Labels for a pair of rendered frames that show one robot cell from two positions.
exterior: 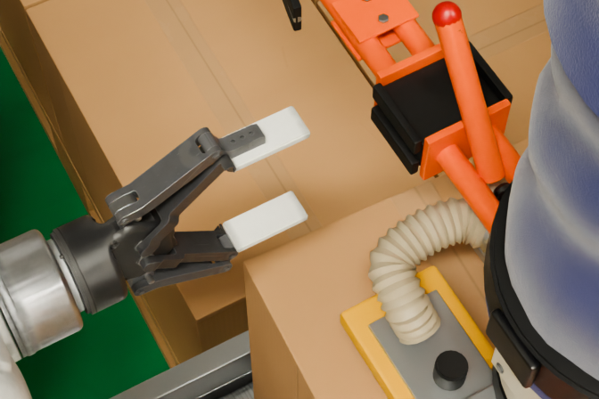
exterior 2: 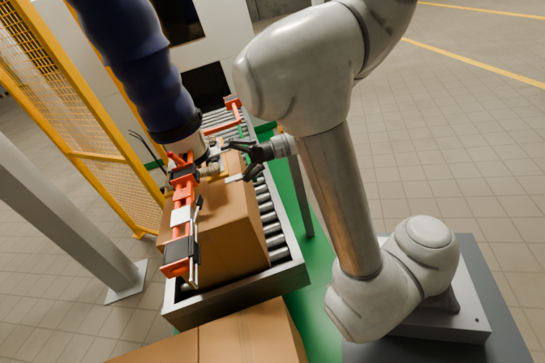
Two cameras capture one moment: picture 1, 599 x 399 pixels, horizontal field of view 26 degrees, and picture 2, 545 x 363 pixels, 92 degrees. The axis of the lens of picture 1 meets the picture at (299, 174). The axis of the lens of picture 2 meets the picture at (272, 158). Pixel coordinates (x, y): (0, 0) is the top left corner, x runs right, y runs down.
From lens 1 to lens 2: 1.38 m
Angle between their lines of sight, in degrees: 83
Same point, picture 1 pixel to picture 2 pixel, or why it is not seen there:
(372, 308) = (222, 173)
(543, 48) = not seen: outside the picture
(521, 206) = (184, 99)
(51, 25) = not seen: outside the picture
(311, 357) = (242, 197)
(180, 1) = not seen: outside the picture
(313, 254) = (232, 216)
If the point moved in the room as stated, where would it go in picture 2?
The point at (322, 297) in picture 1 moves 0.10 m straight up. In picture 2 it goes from (234, 207) to (226, 191)
